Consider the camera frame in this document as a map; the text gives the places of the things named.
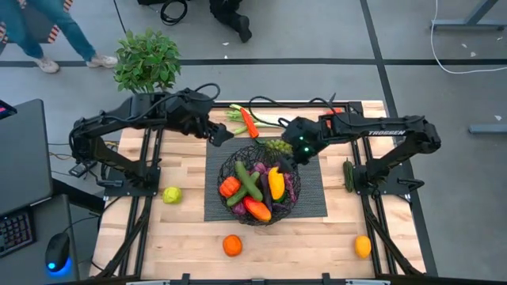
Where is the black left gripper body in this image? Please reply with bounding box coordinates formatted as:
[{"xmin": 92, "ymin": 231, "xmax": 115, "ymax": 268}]
[{"xmin": 177, "ymin": 89, "xmax": 217, "ymax": 138}]

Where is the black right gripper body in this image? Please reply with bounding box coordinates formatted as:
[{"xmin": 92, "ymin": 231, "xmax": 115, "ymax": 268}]
[{"xmin": 281, "ymin": 116, "xmax": 332, "ymax": 165}]

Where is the green grape bunch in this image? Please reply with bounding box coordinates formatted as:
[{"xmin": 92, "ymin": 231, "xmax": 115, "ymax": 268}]
[{"xmin": 264, "ymin": 138, "xmax": 295, "ymax": 156}]

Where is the yellow bell pepper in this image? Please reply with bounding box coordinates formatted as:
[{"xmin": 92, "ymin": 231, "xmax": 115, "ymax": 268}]
[{"xmin": 268, "ymin": 166, "xmax": 286, "ymax": 201}]

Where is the orange carrot with leaves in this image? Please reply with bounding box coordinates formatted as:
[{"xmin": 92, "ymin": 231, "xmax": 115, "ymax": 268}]
[{"xmin": 239, "ymin": 107, "xmax": 265, "ymax": 144}]

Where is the orange pumpkin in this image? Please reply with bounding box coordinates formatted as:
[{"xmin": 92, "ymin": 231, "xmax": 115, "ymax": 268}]
[{"xmin": 219, "ymin": 176, "xmax": 242, "ymax": 199}]

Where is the red yellow mango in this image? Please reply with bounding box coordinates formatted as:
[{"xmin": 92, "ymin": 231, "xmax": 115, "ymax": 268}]
[{"xmin": 242, "ymin": 196, "xmax": 273, "ymax": 222}]

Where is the yellow-green apple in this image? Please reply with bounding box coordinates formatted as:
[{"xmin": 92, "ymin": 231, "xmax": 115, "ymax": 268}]
[{"xmin": 162, "ymin": 186, "xmax": 184, "ymax": 205}]

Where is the orange fruit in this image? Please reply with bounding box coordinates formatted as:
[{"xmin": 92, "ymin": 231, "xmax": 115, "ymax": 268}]
[{"xmin": 222, "ymin": 234, "xmax": 243, "ymax": 257}]

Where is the yellow lemon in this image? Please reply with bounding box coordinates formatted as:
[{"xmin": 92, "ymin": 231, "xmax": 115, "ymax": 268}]
[{"xmin": 354, "ymin": 235, "xmax": 373, "ymax": 260}]

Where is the grey woven placemat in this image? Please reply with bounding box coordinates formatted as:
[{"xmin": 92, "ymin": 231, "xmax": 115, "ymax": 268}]
[{"xmin": 204, "ymin": 135, "xmax": 329, "ymax": 222}]

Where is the green potted plant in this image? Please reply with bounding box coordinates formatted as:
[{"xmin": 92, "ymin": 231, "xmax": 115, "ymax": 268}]
[{"xmin": 112, "ymin": 27, "xmax": 183, "ymax": 96}]

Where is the person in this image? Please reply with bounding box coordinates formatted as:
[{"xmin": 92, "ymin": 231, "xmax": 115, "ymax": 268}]
[
  {"xmin": 0, "ymin": 0, "xmax": 119, "ymax": 74},
  {"xmin": 208, "ymin": 0, "xmax": 254, "ymax": 44}
]

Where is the black power adapter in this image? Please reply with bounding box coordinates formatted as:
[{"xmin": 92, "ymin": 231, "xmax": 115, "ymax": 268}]
[{"xmin": 67, "ymin": 160, "xmax": 98, "ymax": 178}]

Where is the black orange striped floor mat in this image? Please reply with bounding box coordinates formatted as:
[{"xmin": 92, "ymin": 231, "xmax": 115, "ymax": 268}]
[{"xmin": 0, "ymin": 0, "xmax": 74, "ymax": 45}]

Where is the grey side desk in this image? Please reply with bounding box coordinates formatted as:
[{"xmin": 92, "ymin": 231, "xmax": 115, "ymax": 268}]
[{"xmin": 0, "ymin": 192, "xmax": 82, "ymax": 285}]

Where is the dark grey monitor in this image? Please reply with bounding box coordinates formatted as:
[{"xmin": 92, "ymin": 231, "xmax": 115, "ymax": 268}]
[{"xmin": 0, "ymin": 98, "xmax": 54, "ymax": 217}]

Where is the grey metal floor foot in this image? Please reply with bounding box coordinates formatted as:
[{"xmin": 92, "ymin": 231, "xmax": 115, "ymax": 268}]
[{"xmin": 468, "ymin": 123, "xmax": 507, "ymax": 135}]

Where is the black device red screen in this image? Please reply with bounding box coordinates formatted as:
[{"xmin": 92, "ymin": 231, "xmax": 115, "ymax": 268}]
[{"xmin": 0, "ymin": 99, "xmax": 18, "ymax": 120}]

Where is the black computer mouse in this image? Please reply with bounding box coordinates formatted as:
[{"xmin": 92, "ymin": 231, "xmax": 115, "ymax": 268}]
[{"xmin": 44, "ymin": 231, "xmax": 72, "ymax": 276}]

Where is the black keyboard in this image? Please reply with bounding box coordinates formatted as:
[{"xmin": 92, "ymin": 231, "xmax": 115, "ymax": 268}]
[{"xmin": 0, "ymin": 209, "xmax": 36, "ymax": 258}]

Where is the black metal table frame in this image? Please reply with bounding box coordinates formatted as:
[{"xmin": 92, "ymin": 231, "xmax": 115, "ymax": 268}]
[{"xmin": 89, "ymin": 91, "xmax": 427, "ymax": 285}]

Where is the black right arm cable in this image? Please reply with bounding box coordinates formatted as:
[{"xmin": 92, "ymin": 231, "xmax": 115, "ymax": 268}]
[{"xmin": 248, "ymin": 96, "xmax": 342, "ymax": 128}]

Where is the black wire basket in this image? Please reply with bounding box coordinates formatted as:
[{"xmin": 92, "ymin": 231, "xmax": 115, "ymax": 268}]
[{"xmin": 216, "ymin": 144, "xmax": 302, "ymax": 226}]

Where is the coiled black cable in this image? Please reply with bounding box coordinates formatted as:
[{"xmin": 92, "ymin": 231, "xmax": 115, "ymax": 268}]
[{"xmin": 159, "ymin": 0, "xmax": 189, "ymax": 27}]

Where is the white floor cable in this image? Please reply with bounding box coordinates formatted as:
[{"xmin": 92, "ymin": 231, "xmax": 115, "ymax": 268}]
[{"xmin": 429, "ymin": 0, "xmax": 507, "ymax": 75}]

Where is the grey desk leg frame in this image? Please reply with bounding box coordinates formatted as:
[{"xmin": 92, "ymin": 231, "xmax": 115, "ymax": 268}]
[{"xmin": 430, "ymin": 0, "xmax": 507, "ymax": 31}]

